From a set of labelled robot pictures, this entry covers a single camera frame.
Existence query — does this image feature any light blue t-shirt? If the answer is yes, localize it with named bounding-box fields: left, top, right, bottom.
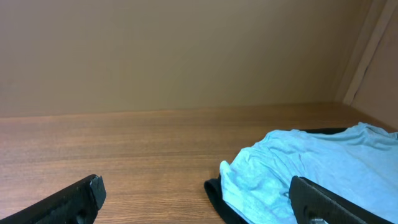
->
left=220, top=123, right=397, bottom=223

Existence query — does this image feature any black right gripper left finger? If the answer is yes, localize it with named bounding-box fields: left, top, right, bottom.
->
left=1, top=174, right=106, bottom=224

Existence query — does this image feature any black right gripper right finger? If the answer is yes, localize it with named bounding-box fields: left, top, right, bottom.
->
left=289, top=176, right=391, bottom=224

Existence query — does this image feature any black garment on right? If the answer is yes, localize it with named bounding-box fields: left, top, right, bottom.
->
left=204, top=128, right=346, bottom=224

